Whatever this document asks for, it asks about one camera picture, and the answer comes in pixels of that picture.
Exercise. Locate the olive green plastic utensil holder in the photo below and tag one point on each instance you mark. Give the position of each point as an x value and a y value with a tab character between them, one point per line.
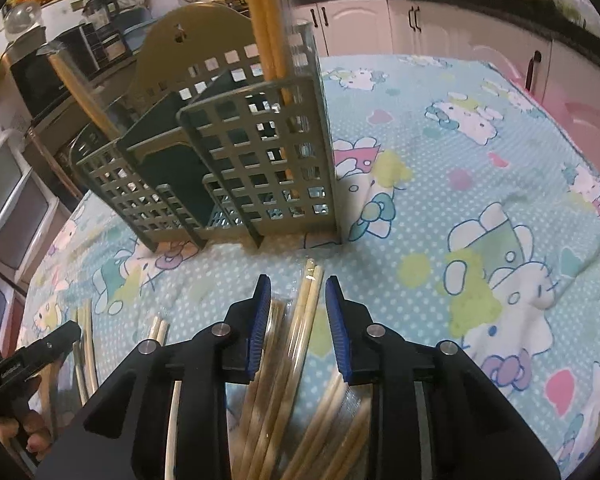
260	160

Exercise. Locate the person's left hand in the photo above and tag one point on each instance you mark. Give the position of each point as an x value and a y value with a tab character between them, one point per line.
30	422

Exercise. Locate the black microwave oven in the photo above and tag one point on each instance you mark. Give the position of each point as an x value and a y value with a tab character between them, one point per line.
35	85

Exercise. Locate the bamboo chopsticks pair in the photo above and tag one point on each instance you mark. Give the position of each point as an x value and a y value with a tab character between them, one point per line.
330	410
157	330
80	95
275	355
85	355
265	20
307	300

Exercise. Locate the glass pot lid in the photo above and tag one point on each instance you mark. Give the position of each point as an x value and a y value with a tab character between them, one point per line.
22	17

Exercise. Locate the white oven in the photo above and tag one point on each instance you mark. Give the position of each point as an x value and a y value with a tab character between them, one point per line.
10	205

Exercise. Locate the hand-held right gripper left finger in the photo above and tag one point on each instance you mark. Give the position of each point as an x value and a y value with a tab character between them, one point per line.
260	330

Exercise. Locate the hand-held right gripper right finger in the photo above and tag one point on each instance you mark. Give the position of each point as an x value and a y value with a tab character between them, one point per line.
337	330

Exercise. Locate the cartoon printed tablecloth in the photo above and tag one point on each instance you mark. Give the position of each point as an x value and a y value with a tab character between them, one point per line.
430	200

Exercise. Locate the white base cabinets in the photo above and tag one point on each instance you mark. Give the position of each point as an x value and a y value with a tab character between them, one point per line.
370	25

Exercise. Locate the blue plastic tub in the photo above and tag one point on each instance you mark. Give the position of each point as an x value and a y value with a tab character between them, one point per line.
135	22

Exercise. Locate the blender with black lid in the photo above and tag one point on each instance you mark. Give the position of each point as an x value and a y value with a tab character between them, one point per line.
99	12

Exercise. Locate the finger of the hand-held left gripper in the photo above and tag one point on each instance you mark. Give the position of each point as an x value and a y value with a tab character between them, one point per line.
50	345

